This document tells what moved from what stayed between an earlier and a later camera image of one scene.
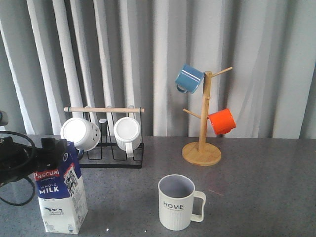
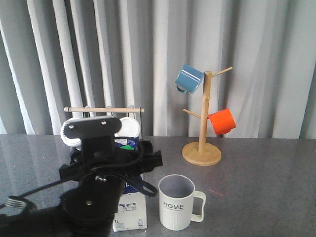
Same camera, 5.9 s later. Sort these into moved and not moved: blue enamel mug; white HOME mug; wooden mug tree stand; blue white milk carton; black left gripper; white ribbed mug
Moved: blue white milk carton; black left gripper
Not moved: white HOME mug; blue enamel mug; white ribbed mug; wooden mug tree stand
